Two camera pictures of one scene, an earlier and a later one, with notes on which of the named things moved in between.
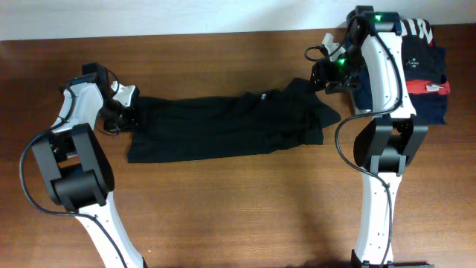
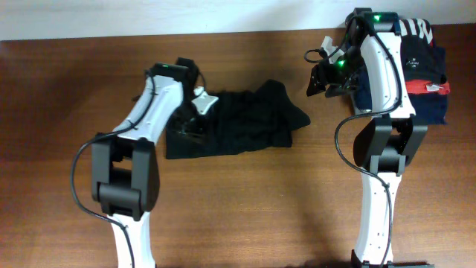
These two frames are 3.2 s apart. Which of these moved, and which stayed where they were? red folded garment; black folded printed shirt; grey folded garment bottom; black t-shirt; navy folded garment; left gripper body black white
Moved: left gripper body black white; black t-shirt
Stayed: navy folded garment; grey folded garment bottom; red folded garment; black folded printed shirt
